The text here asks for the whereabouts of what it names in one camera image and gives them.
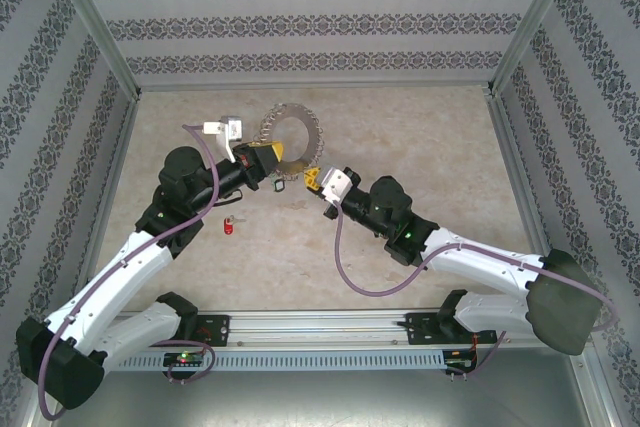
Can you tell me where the key with red tag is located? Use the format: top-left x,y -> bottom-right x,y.
220,214 -> 248,238

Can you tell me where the small circuit board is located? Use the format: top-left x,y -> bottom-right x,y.
443,352 -> 479,372
163,351 -> 206,369

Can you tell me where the brushed metal panel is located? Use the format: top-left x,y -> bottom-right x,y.
49,370 -> 599,427

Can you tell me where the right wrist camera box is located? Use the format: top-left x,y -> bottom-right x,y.
319,165 -> 360,209

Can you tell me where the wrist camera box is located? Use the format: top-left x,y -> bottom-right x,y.
201,114 -> 247,162
319,165 -> 360,209

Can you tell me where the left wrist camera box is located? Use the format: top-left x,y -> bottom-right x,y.
201,114 -> 247,162

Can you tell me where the aluminium frame side rail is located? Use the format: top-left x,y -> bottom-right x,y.
19,94 -> 144,427
487,91 -> 624,427

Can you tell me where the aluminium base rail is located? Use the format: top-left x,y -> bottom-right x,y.
119,310 -> 501,348

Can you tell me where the aluminium frame post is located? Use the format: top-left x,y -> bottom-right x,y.
38,0 -> 145,99
485,0 -> 586,97

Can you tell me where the perforated grey cable duct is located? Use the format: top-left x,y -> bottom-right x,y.
99,348 -> 447,374

